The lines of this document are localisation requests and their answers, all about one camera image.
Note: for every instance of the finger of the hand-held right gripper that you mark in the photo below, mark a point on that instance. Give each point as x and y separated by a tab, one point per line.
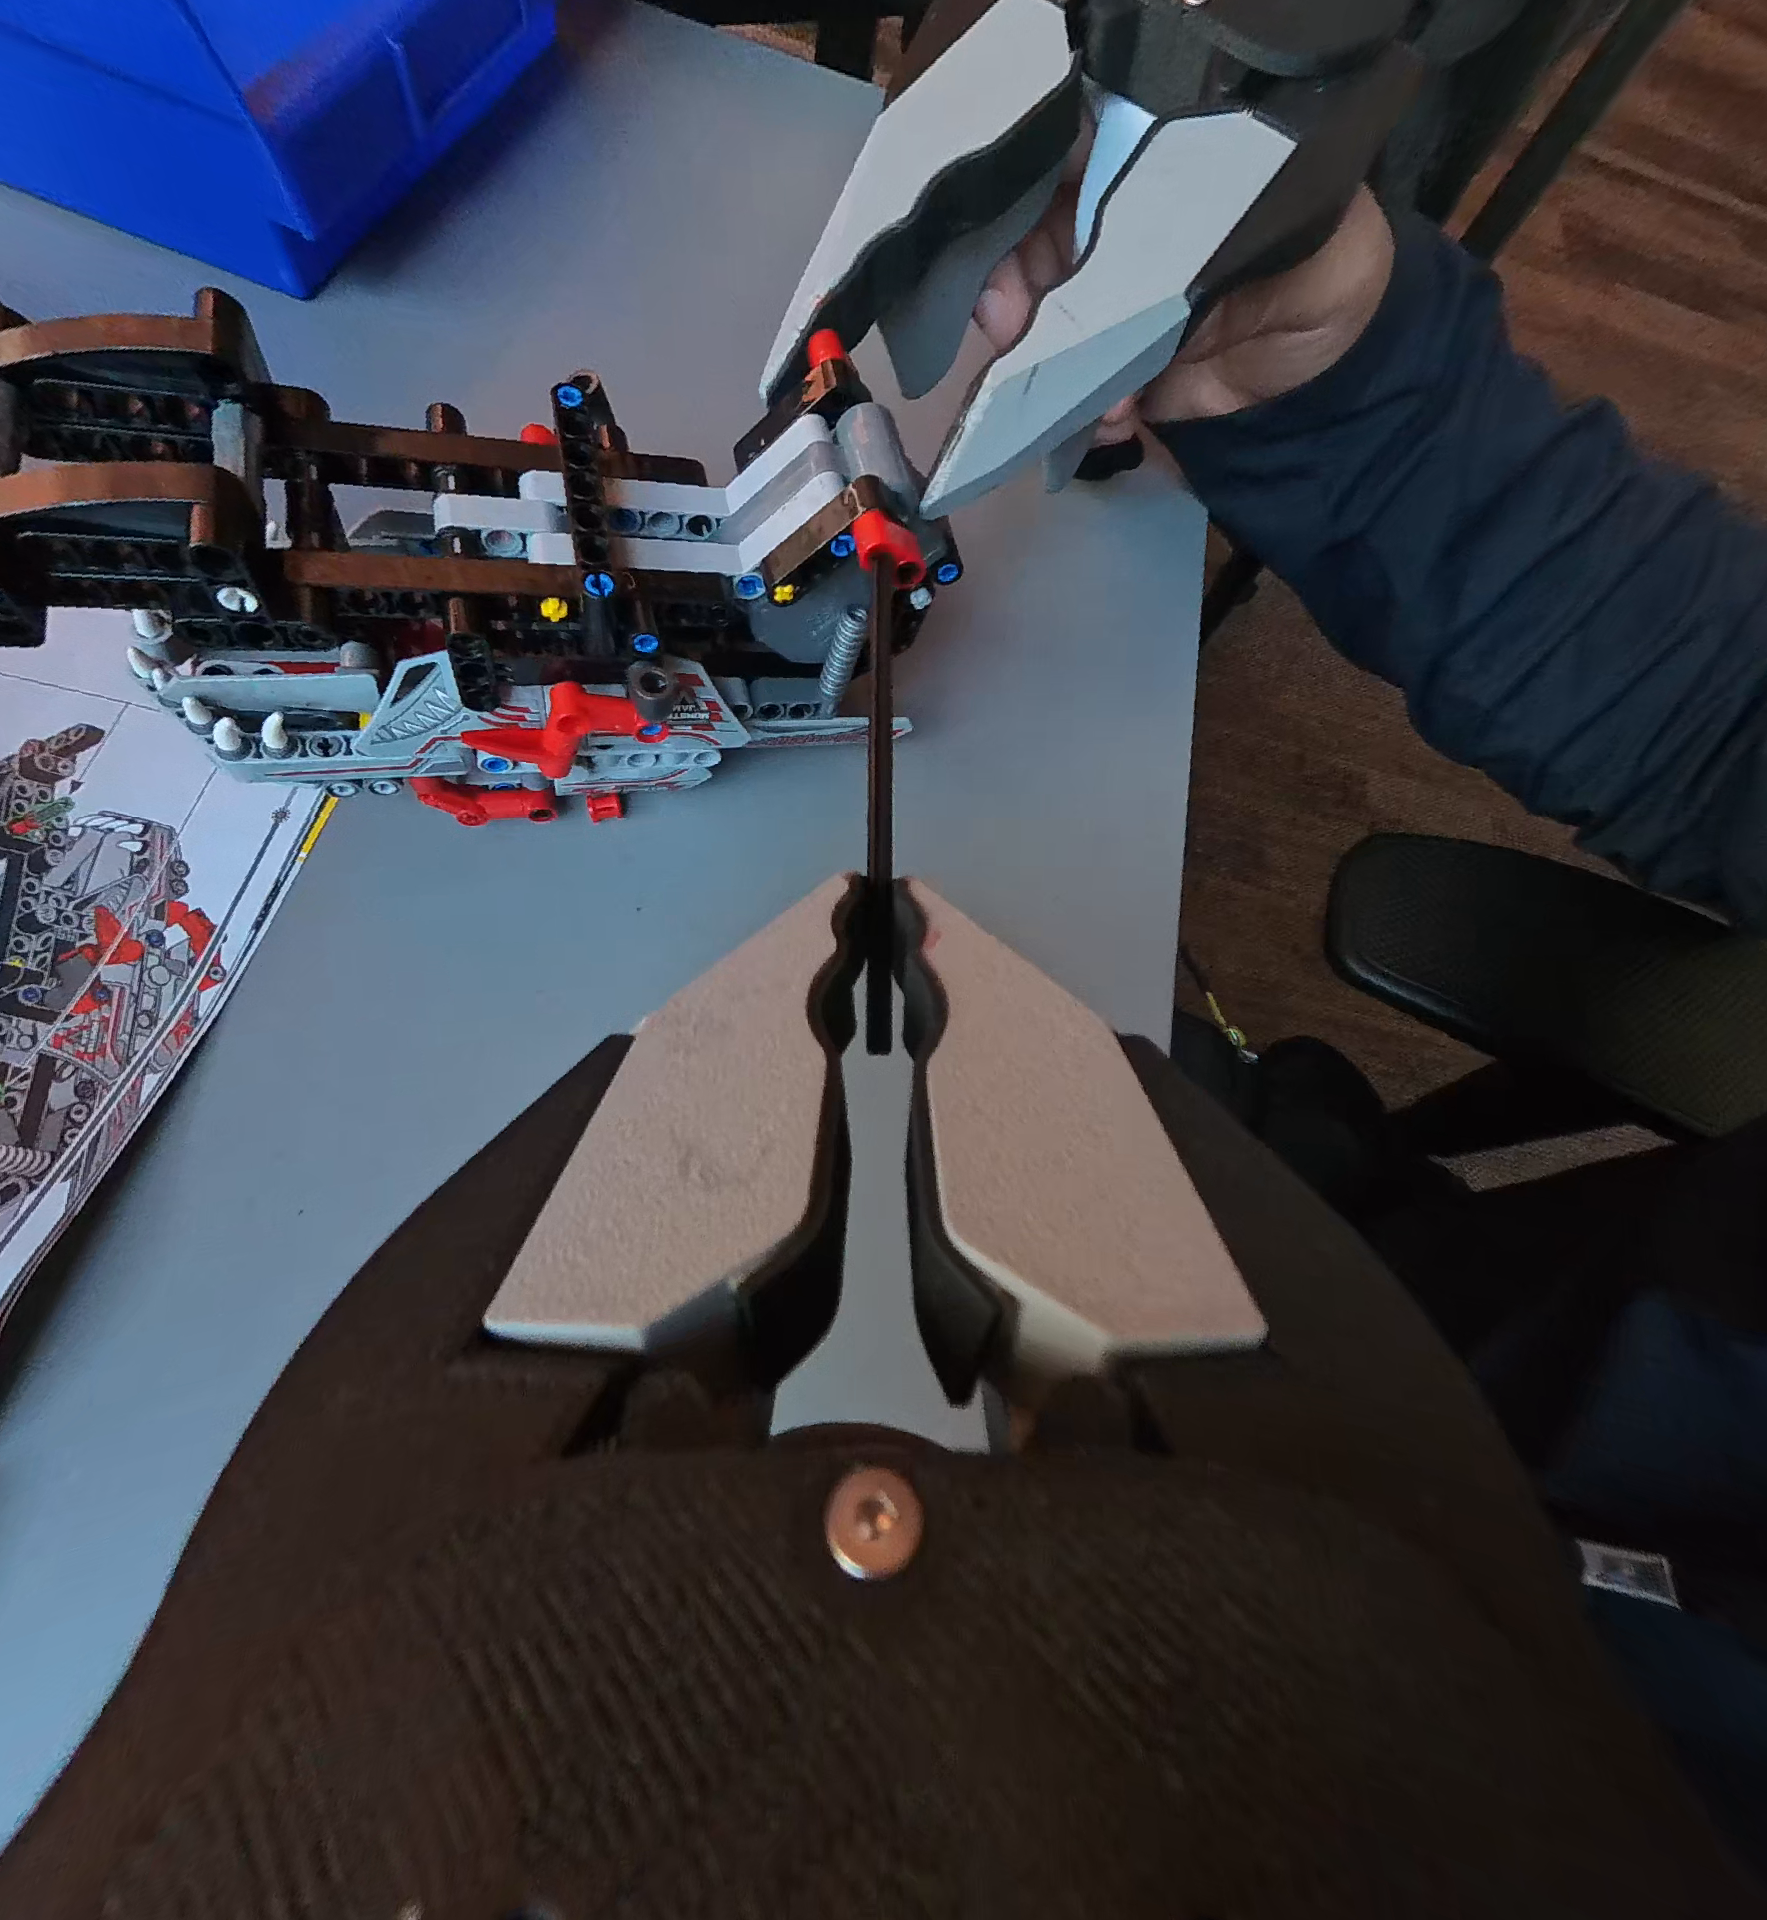
1169	224
928	135

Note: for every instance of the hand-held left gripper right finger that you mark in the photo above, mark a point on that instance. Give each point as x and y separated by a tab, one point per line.
1094	1185

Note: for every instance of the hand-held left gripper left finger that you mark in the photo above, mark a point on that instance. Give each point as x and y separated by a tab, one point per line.
673	1169

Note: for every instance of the black lego axle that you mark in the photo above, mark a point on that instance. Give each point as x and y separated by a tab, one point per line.
880	749

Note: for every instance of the black grey lego truck model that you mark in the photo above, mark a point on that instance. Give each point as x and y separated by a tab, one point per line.
374	526

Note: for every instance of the person's right forearm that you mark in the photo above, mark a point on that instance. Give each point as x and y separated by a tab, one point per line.
1499	570

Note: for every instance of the person's right hand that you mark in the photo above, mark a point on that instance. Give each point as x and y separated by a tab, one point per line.
1289	331

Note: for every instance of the black office chair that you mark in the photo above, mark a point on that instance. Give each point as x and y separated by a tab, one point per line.
1575	959

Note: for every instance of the open instruction booklet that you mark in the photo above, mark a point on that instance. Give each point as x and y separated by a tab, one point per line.
57	930

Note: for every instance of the blue plastic bin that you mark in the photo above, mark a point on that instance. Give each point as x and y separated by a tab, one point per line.
222	104

